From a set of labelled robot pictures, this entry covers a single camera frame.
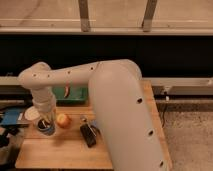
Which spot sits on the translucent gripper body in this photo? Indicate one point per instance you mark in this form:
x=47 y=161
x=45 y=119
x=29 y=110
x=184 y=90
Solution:
x=48 y=116

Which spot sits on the green plastic tray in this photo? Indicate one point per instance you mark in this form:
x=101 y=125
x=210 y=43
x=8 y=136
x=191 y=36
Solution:
x=77 y=95

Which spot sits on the shiny metal cup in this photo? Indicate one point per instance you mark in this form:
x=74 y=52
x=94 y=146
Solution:
x=43 y=125

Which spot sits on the orange apple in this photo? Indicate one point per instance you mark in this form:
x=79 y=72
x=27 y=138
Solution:
x=63 y=121

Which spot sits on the blue box at left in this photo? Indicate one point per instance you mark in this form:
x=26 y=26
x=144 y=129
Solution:
x=12 y=116

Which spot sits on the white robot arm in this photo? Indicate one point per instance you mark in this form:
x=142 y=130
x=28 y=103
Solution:
x=119 y=105

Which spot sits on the blue plastic cup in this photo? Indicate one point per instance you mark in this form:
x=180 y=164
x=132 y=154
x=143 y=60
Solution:
x=49 y=130

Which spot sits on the black rectangular remote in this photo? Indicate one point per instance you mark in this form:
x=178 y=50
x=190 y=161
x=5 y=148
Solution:
x=88 y=135

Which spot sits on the small metal clip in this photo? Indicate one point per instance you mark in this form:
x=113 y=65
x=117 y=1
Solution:
x=83 y=118

